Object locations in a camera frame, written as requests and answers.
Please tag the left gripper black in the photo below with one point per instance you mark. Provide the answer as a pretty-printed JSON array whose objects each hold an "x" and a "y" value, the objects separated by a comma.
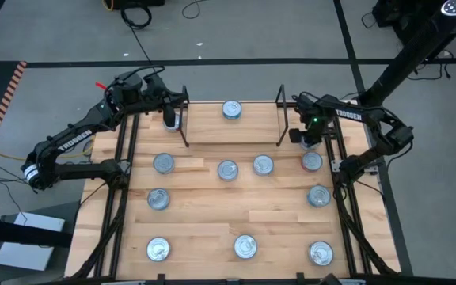
[{"x": 164, "y": 99}]

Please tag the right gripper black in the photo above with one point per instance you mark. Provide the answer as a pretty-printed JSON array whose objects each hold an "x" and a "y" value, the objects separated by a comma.
[{"x": 315, "y": 130}]

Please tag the red label seafood can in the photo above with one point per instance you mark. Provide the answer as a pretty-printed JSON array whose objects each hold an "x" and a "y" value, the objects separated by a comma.
[
  {"x": 312, "y": 161},
  {"x": 228, "y": 170},
  {"x": 158, "y": 249},
  {"x": 171, "y": 130}
]

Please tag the teal yellowfin tuna can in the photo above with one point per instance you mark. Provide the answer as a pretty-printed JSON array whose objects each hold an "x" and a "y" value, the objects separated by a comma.
[
  {"x": 232, "y": 109},
  {"x": 158, "y": 198},
  {"x": 263, "y": 165},
  {"x": 319, "y": 196}
]

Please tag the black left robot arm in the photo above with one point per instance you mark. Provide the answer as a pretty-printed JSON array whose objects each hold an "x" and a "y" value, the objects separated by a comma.
[{"x": 73, "y": 139}]

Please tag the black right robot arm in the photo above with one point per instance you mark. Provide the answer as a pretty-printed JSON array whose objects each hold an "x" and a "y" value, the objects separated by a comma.
[{"x": 348, "y": 115}]

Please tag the wooden shelf with black frames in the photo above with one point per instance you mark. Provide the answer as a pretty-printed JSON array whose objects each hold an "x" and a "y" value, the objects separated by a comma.
[{"x": 232, "y": 132}]

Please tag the red tape tag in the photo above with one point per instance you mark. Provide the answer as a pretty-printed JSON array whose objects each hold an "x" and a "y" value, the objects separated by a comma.
[{"x": 101, "y": 85}]

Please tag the black floor equipment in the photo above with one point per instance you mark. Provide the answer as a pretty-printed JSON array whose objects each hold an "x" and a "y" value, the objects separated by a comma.
[{"x": 394, "y": 16}]

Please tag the white light bar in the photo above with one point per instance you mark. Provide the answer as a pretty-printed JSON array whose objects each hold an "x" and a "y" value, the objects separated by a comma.
[
  {"x": 125, "y": 283},
  {"x": 343, "y": 282}
]

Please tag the white flat box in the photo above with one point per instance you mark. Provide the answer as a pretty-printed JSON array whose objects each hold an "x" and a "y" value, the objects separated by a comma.
[{"x": 26, "y": 245}]

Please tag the black desk edge bar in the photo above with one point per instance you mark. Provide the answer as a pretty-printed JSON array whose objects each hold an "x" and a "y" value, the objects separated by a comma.
[{"x": 14, "y": 233}]

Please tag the black aluminium table frame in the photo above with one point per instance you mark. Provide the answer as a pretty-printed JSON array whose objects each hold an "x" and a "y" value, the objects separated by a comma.
[{"x": 118, "y": 237}]

